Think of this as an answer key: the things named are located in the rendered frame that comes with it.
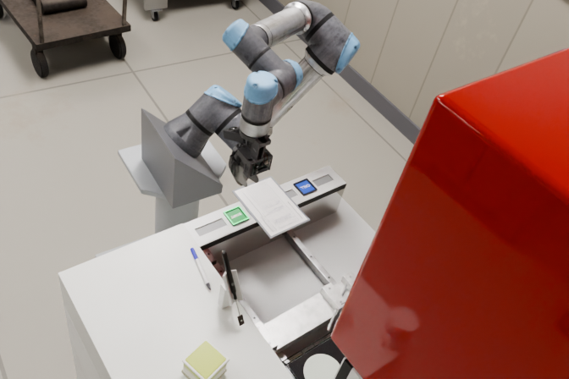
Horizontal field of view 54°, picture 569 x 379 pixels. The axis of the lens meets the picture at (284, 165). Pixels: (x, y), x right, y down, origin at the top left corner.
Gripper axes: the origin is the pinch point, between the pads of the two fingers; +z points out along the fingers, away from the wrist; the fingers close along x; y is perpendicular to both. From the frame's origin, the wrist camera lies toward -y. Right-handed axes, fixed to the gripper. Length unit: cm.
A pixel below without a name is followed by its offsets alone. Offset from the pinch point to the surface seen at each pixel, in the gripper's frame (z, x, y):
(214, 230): 14.6, -8.3, 2.4
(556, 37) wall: 4, 189, -16
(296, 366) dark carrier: 21, -10, 46
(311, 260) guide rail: 25.6, 17.2, 18.8
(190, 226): 14.6, -13.4, -2.1
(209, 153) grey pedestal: 29, 15, -39
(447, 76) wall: 57, 191, -62
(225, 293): 7.2, -19.6, 25.4
